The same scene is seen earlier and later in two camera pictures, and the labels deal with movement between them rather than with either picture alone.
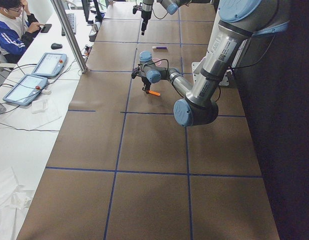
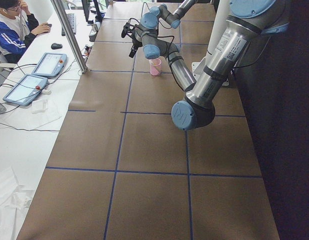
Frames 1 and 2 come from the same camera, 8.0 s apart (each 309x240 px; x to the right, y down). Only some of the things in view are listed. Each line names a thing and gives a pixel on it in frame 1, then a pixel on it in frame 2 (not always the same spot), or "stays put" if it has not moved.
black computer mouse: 55,46 stays put
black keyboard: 72,19 stays put
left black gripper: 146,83 to 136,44
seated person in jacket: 14,28 stays put
